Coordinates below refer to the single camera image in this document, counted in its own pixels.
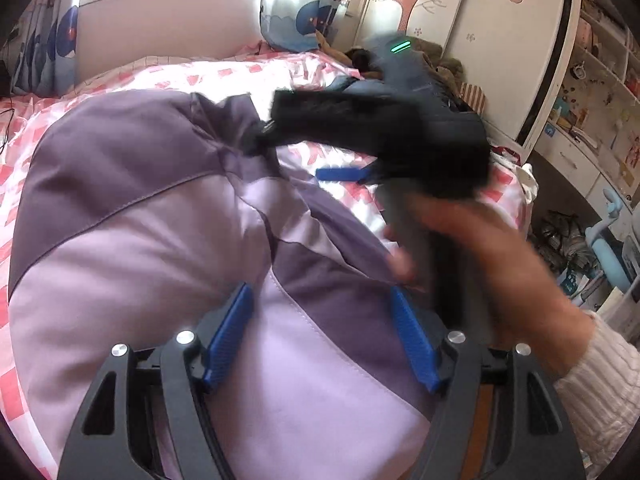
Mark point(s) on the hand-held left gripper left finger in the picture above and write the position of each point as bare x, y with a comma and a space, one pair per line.
232, 335

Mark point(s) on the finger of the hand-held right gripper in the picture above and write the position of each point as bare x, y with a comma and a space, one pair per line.
340, 174
325, 115

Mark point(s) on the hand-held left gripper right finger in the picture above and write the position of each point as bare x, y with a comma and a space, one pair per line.
412, 340

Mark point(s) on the purple two-tone jacket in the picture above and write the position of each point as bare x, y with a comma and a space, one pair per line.
150, 240

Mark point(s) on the person's right forearm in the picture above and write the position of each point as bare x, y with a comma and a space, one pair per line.
605, 390

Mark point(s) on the dark blue clothes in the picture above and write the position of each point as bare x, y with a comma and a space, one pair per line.
357, 89

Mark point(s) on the person's right hand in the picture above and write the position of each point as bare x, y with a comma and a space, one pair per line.
500, 270

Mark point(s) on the striped paper bag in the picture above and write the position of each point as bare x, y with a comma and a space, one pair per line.
472, 96

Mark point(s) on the brown plush toy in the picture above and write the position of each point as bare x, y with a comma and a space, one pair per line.
445, 62

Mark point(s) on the blue cartoon print curtain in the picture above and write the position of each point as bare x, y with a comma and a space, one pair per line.
305, 15
45, 55

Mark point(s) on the white wardrobe with tree print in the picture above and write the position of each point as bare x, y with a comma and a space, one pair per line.
500, 35

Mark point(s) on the crumpled patterned bag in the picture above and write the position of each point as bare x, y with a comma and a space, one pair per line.
560, 237

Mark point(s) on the white bookshelf desk unit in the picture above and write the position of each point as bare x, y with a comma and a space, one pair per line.
595, 110

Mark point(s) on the pink checkered bedsheet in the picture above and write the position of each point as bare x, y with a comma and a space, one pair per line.
165, 72

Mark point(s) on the light blue chair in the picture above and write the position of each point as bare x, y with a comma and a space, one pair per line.
612, 245

